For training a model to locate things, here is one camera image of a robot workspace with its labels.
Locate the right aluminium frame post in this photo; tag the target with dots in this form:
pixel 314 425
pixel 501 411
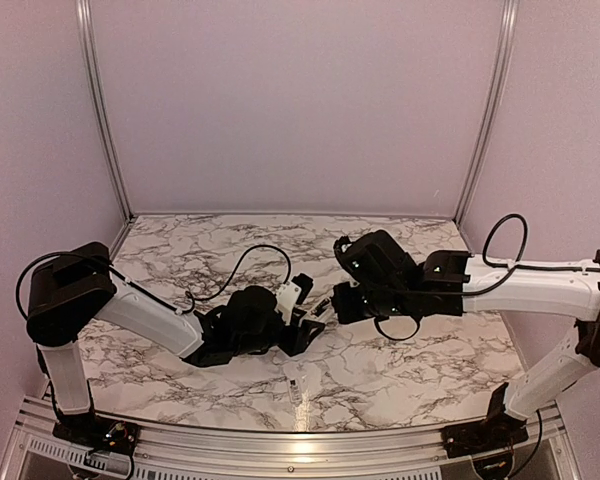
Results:
pixel 494 97

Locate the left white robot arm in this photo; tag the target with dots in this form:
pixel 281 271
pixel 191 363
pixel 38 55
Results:
pixel 69 289

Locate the white remote control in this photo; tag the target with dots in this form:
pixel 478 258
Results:
pixel 320 310

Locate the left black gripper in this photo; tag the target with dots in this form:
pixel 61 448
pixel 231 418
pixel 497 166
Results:
pixel 300 338

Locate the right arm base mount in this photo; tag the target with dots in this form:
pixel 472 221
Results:
pixel 495 431

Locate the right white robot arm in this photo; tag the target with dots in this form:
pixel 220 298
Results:
pixel 387 282

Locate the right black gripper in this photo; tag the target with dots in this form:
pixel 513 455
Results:
pixel 347 312

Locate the white battery cover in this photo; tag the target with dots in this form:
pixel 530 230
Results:
pixel 295 391

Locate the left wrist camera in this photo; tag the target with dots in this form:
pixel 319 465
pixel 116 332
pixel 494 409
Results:
pixel 291 294

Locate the front aluminium rail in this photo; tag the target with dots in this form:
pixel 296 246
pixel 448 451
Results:
pixel 165 451

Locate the left aluminium frame post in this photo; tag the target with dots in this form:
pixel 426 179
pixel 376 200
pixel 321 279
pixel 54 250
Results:
pixel 94 79

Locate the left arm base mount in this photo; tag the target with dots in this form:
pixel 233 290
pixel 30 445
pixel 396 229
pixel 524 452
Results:
pixel 98 433

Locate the aluminium frame post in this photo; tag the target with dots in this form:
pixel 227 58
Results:
pixel 94 79
pixel 494 97

